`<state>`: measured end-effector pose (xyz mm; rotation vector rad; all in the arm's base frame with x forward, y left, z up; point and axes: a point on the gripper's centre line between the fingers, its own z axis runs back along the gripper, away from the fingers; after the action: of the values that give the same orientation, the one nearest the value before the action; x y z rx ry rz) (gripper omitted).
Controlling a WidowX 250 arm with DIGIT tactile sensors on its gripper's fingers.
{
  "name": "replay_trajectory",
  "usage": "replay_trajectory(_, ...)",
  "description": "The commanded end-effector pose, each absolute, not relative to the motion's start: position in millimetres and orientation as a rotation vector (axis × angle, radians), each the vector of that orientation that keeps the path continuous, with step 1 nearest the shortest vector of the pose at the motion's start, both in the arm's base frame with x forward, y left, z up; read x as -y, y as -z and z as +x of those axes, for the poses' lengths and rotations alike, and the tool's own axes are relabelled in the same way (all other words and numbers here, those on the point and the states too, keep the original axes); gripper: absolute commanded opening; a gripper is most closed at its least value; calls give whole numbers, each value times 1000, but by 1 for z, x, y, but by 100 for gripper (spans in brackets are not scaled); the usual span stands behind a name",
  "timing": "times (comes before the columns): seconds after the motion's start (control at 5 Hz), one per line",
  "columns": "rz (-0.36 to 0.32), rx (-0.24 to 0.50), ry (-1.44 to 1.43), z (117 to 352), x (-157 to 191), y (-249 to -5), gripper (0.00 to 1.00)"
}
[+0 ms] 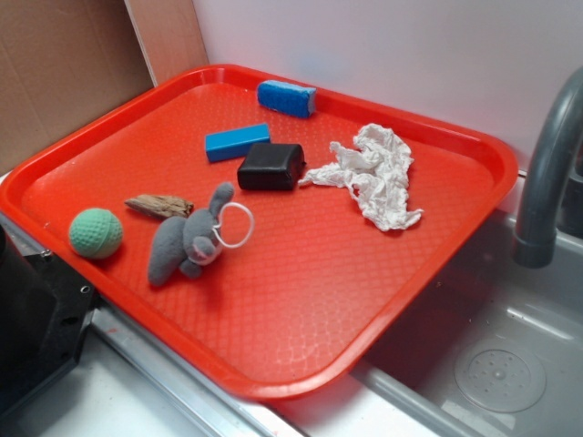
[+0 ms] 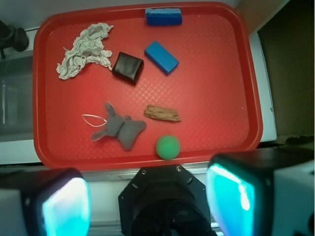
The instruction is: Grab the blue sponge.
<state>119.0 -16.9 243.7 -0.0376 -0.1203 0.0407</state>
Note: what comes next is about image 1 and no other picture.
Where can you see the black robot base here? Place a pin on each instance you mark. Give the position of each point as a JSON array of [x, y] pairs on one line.
[[46, 307]]

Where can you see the blue sponge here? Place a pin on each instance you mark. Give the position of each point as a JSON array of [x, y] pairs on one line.
[[287, 98]]

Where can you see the red plastic tray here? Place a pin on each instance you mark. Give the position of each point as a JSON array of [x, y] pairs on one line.
[[316, 285]]

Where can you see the black rectangular block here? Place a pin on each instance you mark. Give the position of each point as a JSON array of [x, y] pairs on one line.
[[271, 166]]

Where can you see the crumpled white paper towel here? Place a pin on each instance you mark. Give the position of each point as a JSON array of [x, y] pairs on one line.
[[375, 172]]

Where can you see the blue rectangular block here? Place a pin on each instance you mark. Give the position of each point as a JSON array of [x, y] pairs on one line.
[[235, 143]]

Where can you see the grey plush bunny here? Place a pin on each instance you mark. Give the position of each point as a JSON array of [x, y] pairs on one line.
[[190, 244]]

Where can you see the brown wood piece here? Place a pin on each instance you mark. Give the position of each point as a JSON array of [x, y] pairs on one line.
[[160, 206]]

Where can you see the green textured ball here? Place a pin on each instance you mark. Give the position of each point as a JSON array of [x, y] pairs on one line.
[[95, 233]]

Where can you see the grey sink basin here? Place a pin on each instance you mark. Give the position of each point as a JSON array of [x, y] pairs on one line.
[[487, 349]]

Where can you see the grey faucet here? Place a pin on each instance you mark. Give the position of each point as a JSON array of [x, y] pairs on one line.
[[552, 195]]

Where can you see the brown cardboard panel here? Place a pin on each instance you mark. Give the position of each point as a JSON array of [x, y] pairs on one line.
[[67, 63]]

